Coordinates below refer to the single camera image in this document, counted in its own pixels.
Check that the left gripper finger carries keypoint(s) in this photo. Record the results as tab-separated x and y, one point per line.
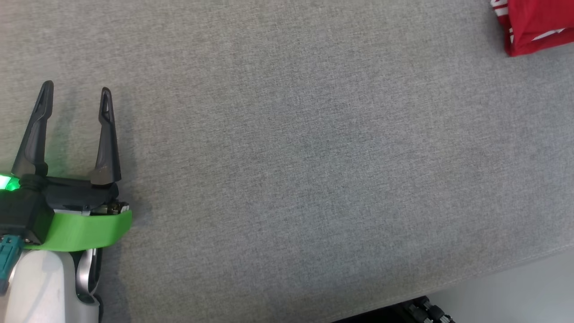
36	134
107	148

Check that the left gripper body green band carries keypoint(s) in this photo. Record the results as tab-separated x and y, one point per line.
85	220

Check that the red white sports jersey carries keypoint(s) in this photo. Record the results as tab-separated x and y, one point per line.
538	22

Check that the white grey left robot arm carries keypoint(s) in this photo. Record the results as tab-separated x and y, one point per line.
40	287

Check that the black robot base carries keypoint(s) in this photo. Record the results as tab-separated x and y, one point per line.
403	312

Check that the grey fabric sofa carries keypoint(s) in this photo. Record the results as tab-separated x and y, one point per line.
291	157

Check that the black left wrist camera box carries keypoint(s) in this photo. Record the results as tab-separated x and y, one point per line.
22	215

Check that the teal left camera connector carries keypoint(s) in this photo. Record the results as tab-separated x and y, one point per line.
8	255

